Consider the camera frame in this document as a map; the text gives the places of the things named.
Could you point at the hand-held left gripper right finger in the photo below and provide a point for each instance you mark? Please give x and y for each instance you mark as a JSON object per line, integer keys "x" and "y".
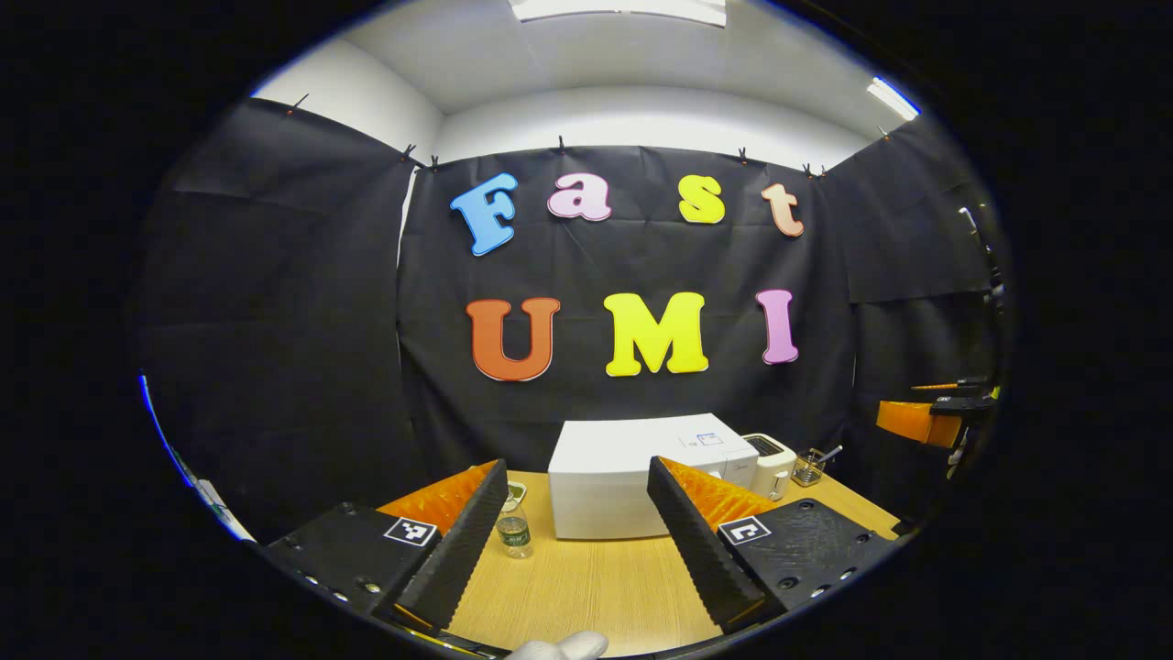
{"x": 701, "y": 555}

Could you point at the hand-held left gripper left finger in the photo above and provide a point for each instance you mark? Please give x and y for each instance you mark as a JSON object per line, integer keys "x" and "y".
{"x": 458, "y": 559}

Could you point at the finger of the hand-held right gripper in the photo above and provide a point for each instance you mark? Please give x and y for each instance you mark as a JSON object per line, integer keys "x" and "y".
{"x": 967, "y": 381}
{"x": 916, "y": 423}

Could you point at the white microwave oven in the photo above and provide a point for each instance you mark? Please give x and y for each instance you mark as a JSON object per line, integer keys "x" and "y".
{"x": 605, "y": 477}

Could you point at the clear plastic water bottle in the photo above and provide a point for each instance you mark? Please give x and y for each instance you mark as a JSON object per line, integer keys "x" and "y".
{"x": 515, "y": 536}

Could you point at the grey utensil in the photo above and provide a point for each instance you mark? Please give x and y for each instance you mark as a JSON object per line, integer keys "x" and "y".
{"x": 832, "y": 453}

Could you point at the small white snack plate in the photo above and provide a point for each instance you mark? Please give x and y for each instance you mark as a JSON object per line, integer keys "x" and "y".
{"x": 517, "y": 491}

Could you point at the cream white toaster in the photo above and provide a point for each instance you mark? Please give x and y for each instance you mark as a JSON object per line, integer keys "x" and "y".
{"x": 774, "y": 467}

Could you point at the black backdrop cloth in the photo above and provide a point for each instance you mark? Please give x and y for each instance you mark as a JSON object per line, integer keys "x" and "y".
{"x": 275, "y": 321}

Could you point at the lit computer screen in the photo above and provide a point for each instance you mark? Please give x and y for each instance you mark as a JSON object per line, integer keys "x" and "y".
{"x": 160, "y": 431}

